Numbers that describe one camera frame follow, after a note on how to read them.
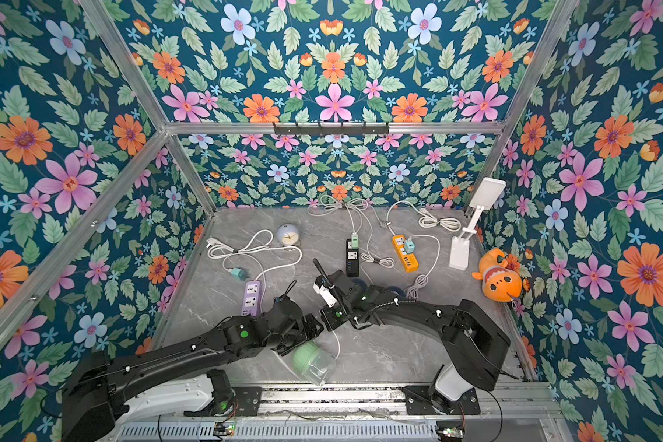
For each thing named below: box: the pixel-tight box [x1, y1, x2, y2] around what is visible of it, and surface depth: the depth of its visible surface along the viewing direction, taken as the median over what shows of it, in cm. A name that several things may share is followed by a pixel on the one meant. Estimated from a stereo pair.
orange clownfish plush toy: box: [471, 247, 523, 303], surface depth 92 cm
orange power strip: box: [392, 233, 419, 273], surface depth 103 cm
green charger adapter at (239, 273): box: [231, 267, 248, 281], surface depth 98 cm
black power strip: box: [345, 238, 360, 278], surface depth 103 cm
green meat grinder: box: [291, 339, 335, 386], surface depth 75 cm
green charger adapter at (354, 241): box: [350, 232, 360, 251], surface depth 103 cm
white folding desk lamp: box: [448, 176, 507, 272], surface depth 94 cm
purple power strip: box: [241, 279, 262, 317], surface depth 92 cm
